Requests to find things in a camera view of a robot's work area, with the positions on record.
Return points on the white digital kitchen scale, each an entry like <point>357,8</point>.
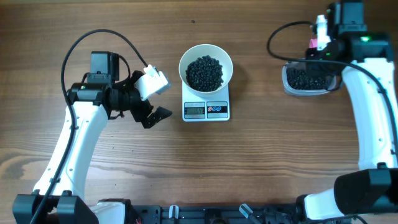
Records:
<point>207,108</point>

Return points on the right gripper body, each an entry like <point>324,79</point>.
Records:
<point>322,69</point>

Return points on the black beans in bowl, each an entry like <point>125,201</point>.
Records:
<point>205,74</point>

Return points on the black beans in container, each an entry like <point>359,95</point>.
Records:
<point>299,80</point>

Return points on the white bowl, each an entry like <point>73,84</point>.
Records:
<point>214,52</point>

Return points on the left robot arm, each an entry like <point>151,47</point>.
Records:
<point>58,196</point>

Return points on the clear plastic container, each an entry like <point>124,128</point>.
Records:
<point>332,83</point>

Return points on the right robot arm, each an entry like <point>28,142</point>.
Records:
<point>365,62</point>

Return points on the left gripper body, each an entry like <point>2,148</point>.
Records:
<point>130,99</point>

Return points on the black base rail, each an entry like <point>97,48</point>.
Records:
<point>269,214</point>

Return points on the pink scoop blue handle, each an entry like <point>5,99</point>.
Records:
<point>313,43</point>

